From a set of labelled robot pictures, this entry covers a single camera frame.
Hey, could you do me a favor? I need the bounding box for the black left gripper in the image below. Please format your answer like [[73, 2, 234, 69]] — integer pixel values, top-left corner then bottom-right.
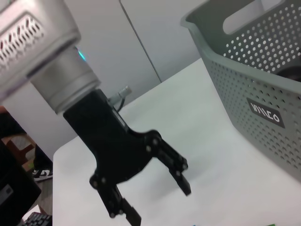
[[63, 89, 192, 226]]

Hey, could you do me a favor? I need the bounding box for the grey perforated plastic storage bin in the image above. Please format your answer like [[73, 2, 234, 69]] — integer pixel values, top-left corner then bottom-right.
[[180, 0, 301, 183]]

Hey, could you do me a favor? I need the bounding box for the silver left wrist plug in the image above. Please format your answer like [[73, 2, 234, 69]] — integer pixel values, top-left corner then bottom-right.
[[108, 86, 132, 102]]

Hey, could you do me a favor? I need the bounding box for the black white sneaker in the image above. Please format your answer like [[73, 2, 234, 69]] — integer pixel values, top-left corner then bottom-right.
[[32, 168, 54, 182]]

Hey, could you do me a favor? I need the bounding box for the bystander black trousers leg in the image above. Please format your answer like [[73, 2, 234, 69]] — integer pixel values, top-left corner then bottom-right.
[[0, 107, 54, 170]]

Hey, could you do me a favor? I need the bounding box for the black computer keyboard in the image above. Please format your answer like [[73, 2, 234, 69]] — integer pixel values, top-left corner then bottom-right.
[[23, 211, 54, 226]]

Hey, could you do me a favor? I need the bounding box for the white office desk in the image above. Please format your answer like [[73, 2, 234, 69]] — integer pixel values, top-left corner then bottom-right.
[[20, 203, 54, 226]]

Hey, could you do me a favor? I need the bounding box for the black computer monitor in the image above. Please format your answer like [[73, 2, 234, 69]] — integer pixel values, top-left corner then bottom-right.
[[0, 138, 42, 224]]

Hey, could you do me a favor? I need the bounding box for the brown wooden stool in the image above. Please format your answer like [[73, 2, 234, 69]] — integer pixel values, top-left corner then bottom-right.
[[4, 134, 36, 165]]

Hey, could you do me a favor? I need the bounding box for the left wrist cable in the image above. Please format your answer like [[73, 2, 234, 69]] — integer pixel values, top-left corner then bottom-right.
[[116, 96, 127, 111]]

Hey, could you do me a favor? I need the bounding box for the left wrist camera housing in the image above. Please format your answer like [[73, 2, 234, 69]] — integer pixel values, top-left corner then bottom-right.
[[0, 0, 82, 99]]

